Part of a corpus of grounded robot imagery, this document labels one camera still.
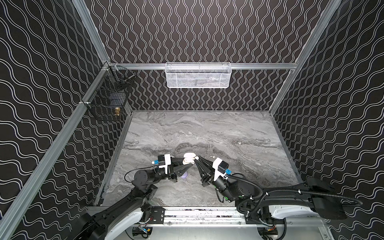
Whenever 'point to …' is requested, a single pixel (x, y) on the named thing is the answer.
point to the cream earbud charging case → (189, 158)
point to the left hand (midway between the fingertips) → (192, 164)
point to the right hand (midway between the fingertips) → (197, 159)
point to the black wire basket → (107, 98)
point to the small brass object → (117, 110)
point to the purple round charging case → (184, 175)
